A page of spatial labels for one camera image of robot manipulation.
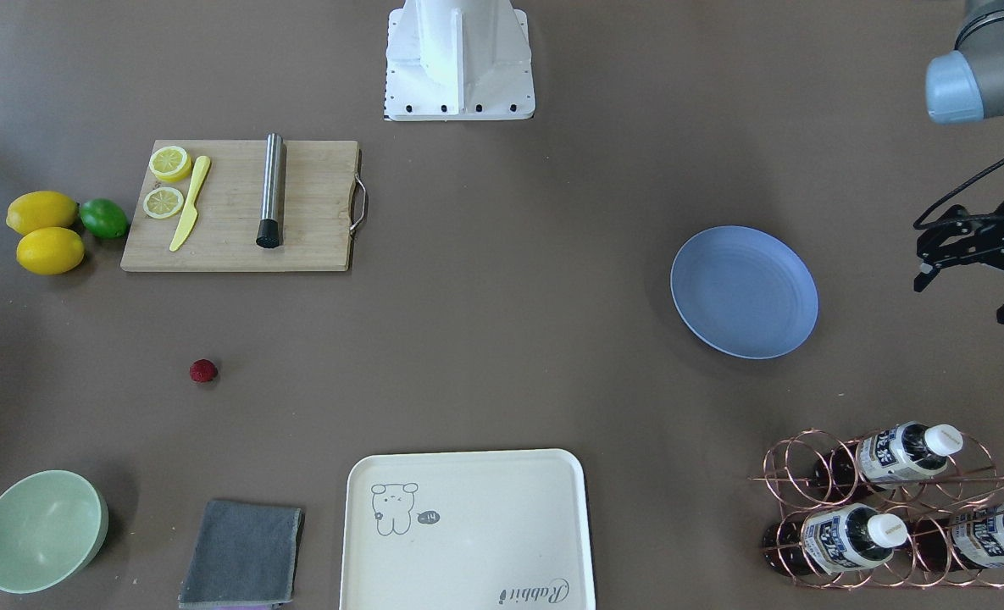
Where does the green lime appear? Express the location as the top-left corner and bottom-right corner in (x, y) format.
(78, 198), (130, 239)

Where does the yellow plastic knife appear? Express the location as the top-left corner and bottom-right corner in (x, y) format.
(169, 155), (212, 252)

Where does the copper wire bottle rack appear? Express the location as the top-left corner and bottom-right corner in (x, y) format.
(757, 429), (1004, 591)

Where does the cream rabbit tray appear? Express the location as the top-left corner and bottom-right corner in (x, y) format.
(340, 448), (597, 609)

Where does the whole lemon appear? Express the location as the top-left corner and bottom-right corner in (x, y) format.
(5, 191), (79, 236)
(16, 227), (85, 275)

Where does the grey folded cloth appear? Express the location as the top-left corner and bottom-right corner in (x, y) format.
(179, 499), (302, 609)

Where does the bottle white cap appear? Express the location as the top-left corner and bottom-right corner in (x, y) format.
(807, 421), (965, 502)
(911, 503), (1004, 573)
(762, 503), (909, 578)

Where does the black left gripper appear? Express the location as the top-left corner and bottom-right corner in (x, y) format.
(913, 201), (1004, 324)

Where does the steel muddler black tip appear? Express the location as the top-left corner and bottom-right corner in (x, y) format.
(255, 132), (286, 248)

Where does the wooden cutting board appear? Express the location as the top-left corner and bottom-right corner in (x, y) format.
(119, 139), (363, 273)

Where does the bottle top white cap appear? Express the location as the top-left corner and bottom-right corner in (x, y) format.
(807, 421), (965, 502)

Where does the whole lemon lower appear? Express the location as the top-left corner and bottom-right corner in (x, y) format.
(16, 227), (85, 275)

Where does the lemon half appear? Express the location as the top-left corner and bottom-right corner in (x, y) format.
(141, 186), (186, 219)
(148, 144), (193, 184)

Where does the blue plate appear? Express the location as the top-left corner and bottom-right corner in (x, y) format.
(669, 225), (819, 360)

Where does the lemon half upper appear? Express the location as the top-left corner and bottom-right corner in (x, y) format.
(148, 144), (193, 184)

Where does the lemon half lower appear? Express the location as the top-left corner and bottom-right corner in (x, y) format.
(141, 186), (186, 219)

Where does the red strawberry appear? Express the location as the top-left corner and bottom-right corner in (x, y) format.
(189, 359), (219, 383)

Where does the green bowl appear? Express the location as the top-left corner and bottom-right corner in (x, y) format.
(0, 469), (109, 595)

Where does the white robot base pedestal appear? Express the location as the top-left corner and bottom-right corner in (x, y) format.
(383, 1), (536, 121)

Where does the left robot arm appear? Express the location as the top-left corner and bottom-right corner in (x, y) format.
(913, 1), (1004, 324)

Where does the bottle lower white cap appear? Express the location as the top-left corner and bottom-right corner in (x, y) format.
(762, 503), (909, 578)
(911, 503), (1004, 573)

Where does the whole lemon upper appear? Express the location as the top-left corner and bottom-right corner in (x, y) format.
(5, 191), (79, 236)

